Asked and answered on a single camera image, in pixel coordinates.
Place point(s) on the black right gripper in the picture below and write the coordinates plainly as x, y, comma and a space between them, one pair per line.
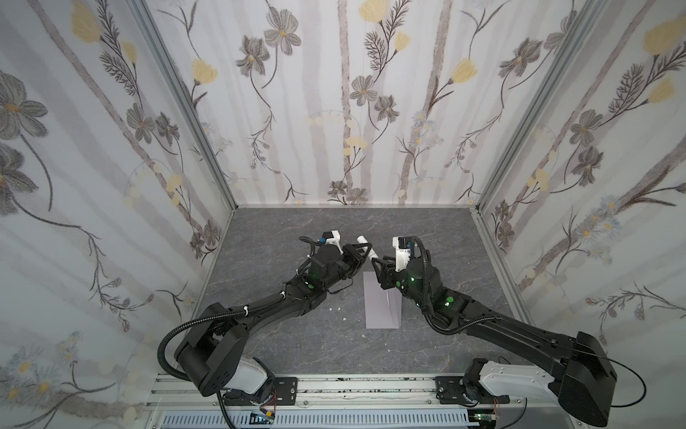
389, 271

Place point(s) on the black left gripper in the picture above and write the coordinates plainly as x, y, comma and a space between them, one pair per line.
351, 260

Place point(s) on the white glue stick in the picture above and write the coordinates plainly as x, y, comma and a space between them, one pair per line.
369, 252

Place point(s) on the grey paper envelope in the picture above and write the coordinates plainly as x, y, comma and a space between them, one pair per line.
382, 308

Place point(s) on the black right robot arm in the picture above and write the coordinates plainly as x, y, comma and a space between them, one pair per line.
573, 371

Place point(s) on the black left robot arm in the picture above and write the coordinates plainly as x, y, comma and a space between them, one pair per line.
206, 351

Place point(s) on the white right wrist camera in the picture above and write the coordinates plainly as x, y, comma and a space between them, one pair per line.
404, 251

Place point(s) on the white slotted cable duct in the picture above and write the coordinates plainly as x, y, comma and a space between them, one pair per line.
342, 418

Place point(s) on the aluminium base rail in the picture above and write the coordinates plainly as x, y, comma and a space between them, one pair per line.
406, 390

